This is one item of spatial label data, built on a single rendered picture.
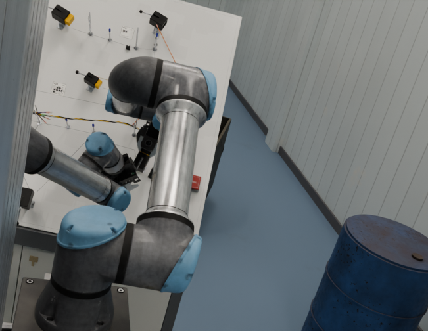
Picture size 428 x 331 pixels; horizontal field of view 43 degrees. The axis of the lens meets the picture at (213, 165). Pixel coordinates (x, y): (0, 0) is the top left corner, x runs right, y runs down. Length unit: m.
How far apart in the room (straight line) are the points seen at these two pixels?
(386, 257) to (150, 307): 1.14
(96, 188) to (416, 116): 2.94
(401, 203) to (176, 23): 2.32
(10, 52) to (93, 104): 1.56
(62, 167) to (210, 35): 1.09
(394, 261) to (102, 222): 1.87
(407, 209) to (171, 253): 3.06
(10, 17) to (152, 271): 0.61
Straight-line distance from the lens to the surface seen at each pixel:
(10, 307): 2.22
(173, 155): 1.14
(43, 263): 2.08
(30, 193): 1.90
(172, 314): 2.12
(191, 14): 2.29
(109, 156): 1.64
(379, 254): 2.69
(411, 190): 3.95
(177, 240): 1.03
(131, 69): 1.26
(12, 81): 0.55
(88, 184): 1.44
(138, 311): 2.13
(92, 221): 1.02
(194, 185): 1.98
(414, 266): 2.72
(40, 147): 1.28
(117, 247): 1.01
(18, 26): 0.54
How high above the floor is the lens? 1.90
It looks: 21 degrees down
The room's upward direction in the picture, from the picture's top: 16 degrees clockwise
